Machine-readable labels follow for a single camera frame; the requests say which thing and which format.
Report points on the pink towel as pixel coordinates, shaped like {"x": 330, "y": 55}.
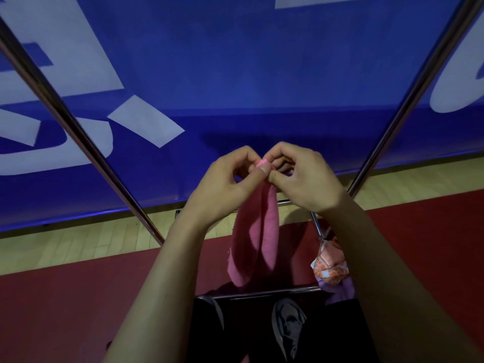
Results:
{"x": 253, "y": 238}

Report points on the person's right hand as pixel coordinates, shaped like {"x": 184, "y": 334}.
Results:
{"x": 310, "y": 181}

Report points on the purple towel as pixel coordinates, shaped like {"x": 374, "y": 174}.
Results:
{"x": 340, "y": 292}

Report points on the metal drying rack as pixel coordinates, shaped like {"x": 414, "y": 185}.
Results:
{"x": 68, "y": 120}

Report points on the person's left hand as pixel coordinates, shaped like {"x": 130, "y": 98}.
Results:
{"x": 219, "y": 192}

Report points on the blue banner with white print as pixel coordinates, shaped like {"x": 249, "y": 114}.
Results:
{"x": 245, "y": 64}

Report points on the person's right grey shoe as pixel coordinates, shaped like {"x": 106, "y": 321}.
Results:
{"x": 288, "y": 321}

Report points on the person's right forearm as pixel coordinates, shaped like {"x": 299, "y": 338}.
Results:
{"x": 397, "y": 298}

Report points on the person's left forearm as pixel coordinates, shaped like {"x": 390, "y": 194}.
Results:
{"x": 162, "y": 298}

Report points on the person's left grey shoe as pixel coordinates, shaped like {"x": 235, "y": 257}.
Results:
{"x": 215, "y": 310}

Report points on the person's grey shoe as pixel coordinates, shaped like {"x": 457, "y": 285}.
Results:
{"x": 215, "y": 310}
{"x": 288, "y": 321}

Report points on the person's black trousers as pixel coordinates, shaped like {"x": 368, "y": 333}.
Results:
{"x": 245, "y": 332}

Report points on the orange patterned towel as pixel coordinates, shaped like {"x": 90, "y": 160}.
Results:
{"x": 329, "y": 266}

